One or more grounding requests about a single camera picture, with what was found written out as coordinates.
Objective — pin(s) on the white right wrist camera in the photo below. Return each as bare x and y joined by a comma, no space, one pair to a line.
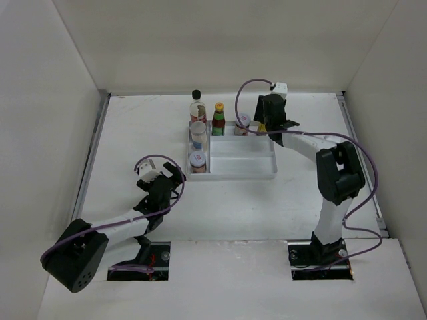
280,89

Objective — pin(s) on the white peppercorn jar silver lid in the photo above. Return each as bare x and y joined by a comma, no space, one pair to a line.
198,132

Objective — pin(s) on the small yellow oil bottle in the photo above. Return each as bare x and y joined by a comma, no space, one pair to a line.
261,129

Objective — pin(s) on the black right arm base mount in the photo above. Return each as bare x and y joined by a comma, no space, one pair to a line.
310,261

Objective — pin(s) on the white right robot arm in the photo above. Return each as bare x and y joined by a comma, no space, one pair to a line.
338,169

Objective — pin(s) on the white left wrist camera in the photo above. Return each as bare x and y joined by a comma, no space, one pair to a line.
146,171

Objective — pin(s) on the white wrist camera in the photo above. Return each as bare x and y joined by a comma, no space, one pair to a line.
280,89
146,171

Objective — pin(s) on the white divided organizer tray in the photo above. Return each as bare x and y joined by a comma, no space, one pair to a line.
232,157

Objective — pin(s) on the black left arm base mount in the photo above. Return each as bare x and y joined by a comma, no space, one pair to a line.
151,263

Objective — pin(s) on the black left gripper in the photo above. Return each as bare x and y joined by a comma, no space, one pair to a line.
177,177

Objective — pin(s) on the red chili sauce bottle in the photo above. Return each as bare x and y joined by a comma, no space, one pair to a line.
218,122

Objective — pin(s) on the brown sauce jar white lid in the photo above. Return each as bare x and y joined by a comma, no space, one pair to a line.
242,124

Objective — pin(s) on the dark soy sauce bottle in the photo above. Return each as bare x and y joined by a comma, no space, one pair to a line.
197,108

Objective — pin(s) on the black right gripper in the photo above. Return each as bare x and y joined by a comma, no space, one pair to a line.
259,115

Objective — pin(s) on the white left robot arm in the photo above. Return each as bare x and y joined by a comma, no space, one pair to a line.
78,253

